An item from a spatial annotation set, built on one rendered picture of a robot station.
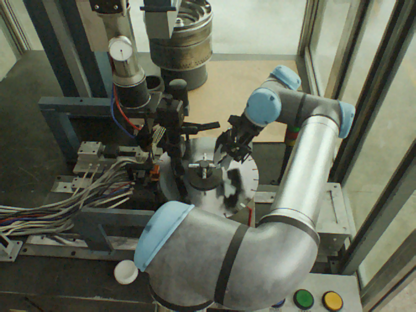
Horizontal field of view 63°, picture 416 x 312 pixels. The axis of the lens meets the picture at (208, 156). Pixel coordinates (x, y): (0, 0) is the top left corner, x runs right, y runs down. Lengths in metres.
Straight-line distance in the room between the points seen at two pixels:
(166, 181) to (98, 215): 0.22
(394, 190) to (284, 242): 0.36
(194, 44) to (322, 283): 1.04
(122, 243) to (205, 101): 0.78
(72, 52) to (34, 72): 0.66
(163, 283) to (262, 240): 0.15
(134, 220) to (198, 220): 0.49
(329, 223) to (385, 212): 0.26
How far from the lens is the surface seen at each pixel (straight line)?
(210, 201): 0.99
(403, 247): 0.82
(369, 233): 0.91
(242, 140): 0.90
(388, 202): 0.81
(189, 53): 1.52
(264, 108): 0.72
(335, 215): 1.07
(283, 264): 0.47
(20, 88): 1.98
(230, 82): 1.72
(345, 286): 0.98
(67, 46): 1.43
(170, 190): 1.02
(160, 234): 0.48
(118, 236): 1.19
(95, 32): 0.84
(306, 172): 0.59
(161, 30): 1.11
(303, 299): 0.93
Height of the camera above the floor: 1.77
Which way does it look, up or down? 48 degrees down
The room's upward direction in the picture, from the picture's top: 3 degrees counter-clockwise
